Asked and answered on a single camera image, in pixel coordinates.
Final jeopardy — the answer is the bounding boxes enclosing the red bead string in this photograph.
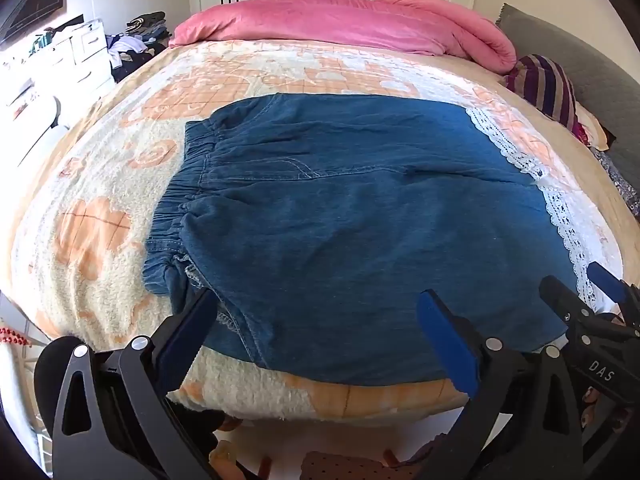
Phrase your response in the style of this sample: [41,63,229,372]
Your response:
[0,326,32,347]

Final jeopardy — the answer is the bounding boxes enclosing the grey quilted headboard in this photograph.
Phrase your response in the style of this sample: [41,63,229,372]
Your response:
[495,2,640,201]

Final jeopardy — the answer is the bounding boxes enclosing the purple striped pillow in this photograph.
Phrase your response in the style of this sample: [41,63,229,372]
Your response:
[505,54,581,133]

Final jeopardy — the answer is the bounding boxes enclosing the cream pillow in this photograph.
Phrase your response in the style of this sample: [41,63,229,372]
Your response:
[575,102,617,151]

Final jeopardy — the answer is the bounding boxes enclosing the white dresser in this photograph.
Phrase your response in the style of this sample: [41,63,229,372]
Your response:
[0,17,116,126]

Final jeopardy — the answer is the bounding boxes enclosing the cream orange floral blanket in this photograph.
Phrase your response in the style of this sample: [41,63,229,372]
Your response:
[10,40,640,421]

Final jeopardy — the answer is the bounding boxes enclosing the person's right hand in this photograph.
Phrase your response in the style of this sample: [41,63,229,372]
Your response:
[582,387,633,436]

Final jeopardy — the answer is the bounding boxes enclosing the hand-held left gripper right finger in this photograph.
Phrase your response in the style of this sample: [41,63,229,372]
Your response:
[417,289,583,480]

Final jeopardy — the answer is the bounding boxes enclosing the blue denim skirt lace hem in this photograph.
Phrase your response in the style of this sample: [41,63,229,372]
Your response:
[142,92,626,386]

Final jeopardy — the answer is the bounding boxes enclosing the black wall television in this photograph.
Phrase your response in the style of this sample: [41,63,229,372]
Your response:
[0,0,66,48]

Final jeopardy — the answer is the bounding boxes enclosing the pink duvet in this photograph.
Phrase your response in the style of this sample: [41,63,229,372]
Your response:
[167,0,518,73]

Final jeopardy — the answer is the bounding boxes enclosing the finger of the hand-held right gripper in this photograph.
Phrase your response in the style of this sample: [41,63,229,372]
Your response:
[540,275,597,334]
[587,261,640,312]

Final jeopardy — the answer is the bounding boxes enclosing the pile of clothes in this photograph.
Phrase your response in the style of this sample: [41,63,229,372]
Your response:
[107,10,168,83]

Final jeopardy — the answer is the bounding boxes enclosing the dark patterned fabric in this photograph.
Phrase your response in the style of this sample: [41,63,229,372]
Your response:
[592,147,640,211]

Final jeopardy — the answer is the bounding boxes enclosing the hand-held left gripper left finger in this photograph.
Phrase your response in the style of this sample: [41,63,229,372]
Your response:
[52,287,221,480]

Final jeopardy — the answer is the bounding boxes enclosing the brown perforated slipper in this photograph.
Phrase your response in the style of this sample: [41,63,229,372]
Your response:
[302,452,401,480]

